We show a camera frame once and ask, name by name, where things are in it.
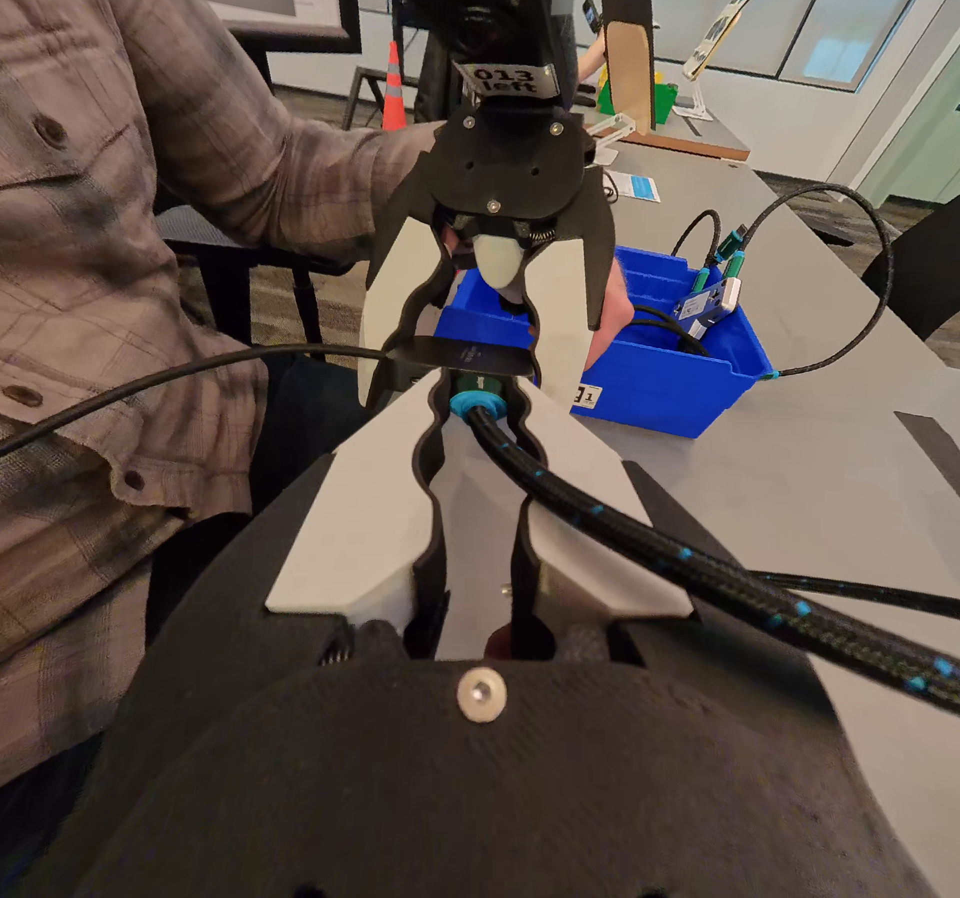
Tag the white curved banner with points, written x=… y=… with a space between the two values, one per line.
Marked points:
x=743 y=6

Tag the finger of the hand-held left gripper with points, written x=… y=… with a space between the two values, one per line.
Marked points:
x=558 y=321
x=398 y=276

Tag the small grey adapter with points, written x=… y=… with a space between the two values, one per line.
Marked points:
x=705 y=306

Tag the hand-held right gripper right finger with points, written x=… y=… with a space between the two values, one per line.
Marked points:
x=593 y=568

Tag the person's left forearm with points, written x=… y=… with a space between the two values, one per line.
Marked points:
x=285 y=133

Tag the black office chair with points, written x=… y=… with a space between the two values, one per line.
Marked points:
x=923 y=268

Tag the orange traffic cone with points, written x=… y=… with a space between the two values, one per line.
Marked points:
x=393 y=88

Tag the open laptop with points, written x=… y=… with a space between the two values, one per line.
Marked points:
x=630 y=58

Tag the person's left hand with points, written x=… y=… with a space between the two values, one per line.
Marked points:
x=612 y=321

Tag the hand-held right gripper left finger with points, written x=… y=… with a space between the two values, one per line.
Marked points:
x=360 y=538

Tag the blue plastic bin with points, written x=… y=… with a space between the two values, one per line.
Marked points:
x=660 y=381

